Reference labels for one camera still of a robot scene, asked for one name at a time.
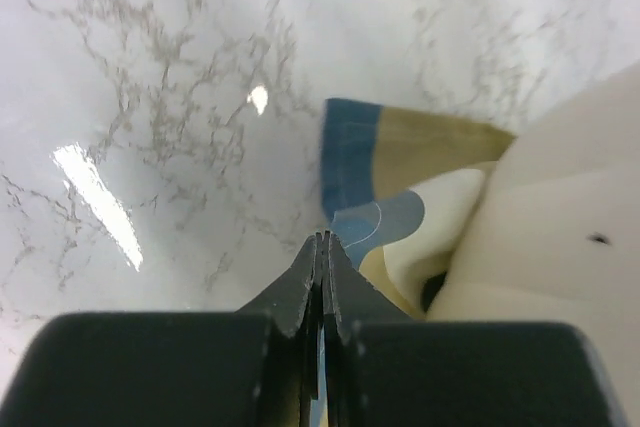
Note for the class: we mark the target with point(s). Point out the blue beige checked pillowcase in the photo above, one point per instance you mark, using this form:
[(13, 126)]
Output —
[(398, 188)]

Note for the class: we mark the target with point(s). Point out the cream bear print pillow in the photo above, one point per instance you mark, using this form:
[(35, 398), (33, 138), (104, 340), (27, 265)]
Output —
[(550, 233)]

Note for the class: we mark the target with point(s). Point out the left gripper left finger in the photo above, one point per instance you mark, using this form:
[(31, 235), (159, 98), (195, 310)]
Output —
[(288, 300)]

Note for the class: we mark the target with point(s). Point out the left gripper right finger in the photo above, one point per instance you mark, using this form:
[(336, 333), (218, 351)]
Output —
[(348, 298)]

